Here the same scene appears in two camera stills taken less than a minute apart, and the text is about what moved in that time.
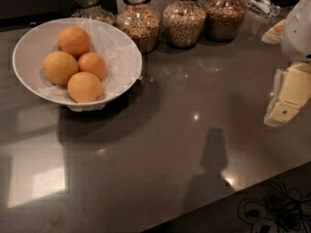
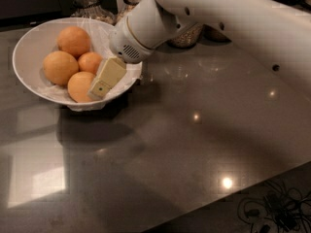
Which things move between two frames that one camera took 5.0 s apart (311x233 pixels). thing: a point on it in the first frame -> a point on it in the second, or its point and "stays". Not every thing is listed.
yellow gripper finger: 294,92 -> 121,45
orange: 85,87 stays
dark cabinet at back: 28,4 stays
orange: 58,67 stays
